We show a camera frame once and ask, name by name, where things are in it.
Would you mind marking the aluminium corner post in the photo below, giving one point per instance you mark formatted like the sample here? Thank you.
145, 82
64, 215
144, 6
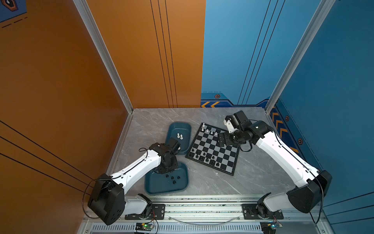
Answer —
312, 29
94, 32

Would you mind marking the teal tray with black pieces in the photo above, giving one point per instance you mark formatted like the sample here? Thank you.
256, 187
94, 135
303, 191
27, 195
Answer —
157, 183

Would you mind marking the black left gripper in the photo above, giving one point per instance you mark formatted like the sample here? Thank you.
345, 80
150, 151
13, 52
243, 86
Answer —
164, 170

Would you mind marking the aluminium corner post right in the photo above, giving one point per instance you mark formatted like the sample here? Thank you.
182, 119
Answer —
312, 29

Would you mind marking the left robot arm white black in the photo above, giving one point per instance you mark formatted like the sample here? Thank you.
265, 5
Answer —
108, 199

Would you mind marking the green circuit board left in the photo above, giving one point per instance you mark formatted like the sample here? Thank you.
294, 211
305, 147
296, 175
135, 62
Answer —
144, 228

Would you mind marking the black and silver chessboard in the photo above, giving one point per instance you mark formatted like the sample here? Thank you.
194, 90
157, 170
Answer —
205, 149

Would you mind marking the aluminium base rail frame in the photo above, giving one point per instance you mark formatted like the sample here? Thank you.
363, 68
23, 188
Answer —
222, 214

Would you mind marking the teal tray with white pieces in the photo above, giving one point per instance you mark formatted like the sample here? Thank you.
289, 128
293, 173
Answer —
180, 131

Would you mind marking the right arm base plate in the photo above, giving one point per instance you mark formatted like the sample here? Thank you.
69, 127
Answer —
255, 211

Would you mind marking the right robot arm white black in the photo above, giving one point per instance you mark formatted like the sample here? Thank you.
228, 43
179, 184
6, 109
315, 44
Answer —
311, 184

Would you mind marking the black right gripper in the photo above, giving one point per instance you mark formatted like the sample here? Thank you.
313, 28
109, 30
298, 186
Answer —
227, 142

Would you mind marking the green circuit board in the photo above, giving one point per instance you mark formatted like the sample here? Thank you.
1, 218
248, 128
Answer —
144, 228
270, 228

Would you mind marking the aluminium corner post left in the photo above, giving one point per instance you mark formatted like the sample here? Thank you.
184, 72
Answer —
94, 32

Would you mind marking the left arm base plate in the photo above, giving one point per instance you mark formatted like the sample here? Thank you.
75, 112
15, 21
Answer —
157, 211

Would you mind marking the green circuit board right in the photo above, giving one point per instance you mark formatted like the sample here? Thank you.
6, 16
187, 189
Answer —
270, 228

